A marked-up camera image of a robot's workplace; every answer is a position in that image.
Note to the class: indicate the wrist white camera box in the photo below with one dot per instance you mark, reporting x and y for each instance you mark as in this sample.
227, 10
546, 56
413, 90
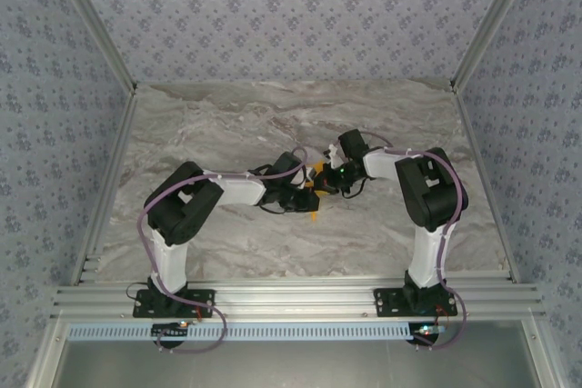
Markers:
310, 174
333, 156

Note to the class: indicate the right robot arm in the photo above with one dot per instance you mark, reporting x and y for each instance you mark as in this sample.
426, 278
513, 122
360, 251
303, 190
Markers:
432, 197

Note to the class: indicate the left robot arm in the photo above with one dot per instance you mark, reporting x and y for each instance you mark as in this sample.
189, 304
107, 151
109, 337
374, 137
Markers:
182, 206

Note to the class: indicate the orange paper sheet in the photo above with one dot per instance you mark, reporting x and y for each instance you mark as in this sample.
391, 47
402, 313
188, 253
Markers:
314, 215

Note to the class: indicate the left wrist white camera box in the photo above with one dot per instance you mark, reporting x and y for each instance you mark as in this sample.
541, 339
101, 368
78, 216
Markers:
310, 174

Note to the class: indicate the aluminium frame post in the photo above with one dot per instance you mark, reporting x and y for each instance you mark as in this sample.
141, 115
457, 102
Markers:
97, 29
493, 20

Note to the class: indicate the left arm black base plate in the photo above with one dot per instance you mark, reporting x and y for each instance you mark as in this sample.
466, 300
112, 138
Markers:
150, 308

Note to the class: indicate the aluminium mounting rail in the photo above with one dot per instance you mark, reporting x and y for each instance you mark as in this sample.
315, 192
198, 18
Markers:
291, 301

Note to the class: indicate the aluminium side rail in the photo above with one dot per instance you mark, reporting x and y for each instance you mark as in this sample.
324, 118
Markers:
482, 170
113, 165

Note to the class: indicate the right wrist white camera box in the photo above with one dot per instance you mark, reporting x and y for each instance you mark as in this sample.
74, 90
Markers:
333, 156

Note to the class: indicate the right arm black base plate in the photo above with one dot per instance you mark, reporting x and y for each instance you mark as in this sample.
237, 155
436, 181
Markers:
386, 304

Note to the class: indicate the grey metal panel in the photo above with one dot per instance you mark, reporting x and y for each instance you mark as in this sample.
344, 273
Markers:
291, 365

